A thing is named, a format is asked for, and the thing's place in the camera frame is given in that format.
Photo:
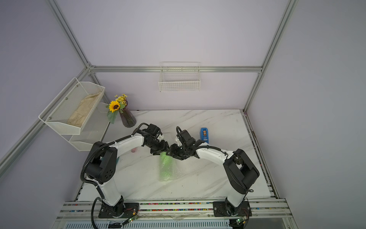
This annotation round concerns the perforated grey cable tray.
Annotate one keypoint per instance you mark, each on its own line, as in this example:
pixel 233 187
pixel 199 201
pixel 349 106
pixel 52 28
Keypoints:
pixel 166 224

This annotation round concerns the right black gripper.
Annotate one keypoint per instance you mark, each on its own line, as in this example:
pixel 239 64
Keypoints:
pixel 174 149

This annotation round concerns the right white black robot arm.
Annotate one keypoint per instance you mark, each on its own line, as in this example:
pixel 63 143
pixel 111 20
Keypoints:
pixel 239 168

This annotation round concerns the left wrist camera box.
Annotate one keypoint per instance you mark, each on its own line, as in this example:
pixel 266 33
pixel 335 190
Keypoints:
pixel 154 130

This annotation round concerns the aluminium front rail frame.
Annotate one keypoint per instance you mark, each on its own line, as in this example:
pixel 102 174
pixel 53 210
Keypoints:
pixel 179 210

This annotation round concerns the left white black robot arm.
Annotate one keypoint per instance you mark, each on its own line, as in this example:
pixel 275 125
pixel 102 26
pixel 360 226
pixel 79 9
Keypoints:
pixel 100 165

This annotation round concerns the dark ribbed glass vase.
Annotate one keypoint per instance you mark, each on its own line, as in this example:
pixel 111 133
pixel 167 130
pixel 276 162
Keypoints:
pixel 127 117

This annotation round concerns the blue tape dispenser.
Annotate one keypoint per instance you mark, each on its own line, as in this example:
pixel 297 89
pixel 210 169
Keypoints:
pixel 204 135

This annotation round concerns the white wire wall basket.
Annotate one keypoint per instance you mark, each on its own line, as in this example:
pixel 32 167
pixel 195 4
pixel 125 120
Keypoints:
pixel 179 77

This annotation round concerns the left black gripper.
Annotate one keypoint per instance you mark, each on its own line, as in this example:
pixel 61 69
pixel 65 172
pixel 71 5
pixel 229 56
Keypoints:
pixel 164 145

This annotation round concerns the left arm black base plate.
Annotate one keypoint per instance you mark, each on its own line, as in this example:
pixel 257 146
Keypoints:
pixel 124 211

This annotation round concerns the white mesh upper shelf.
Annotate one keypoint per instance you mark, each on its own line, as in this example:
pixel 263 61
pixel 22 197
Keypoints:
pixel 57 113

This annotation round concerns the clear bubble wrap sheet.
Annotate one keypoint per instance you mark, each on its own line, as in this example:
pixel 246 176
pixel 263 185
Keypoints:
pixel 176 170

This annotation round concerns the white mesh lower shelf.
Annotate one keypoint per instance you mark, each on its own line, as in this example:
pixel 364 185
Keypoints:
pixel 94 130

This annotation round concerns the aluminium cage frame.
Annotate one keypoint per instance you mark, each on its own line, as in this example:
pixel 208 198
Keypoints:
pixel 14 154

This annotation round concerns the white mesh shelf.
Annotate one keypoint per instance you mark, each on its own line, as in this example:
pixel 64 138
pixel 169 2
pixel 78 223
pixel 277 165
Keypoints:
pixel 57 113
pixel 94 130

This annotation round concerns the sunflower bouquet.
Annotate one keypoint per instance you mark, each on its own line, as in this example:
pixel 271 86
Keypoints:
pixel 116 107

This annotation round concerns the beige folded cloth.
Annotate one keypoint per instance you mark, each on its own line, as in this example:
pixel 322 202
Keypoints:
pixel 84 108

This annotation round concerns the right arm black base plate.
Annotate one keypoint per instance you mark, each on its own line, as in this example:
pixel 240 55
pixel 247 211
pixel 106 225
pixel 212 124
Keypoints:
pixel 226 209

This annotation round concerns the green plastic wine glass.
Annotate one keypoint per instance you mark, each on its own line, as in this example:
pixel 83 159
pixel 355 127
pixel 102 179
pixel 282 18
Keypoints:
pixel 166 167

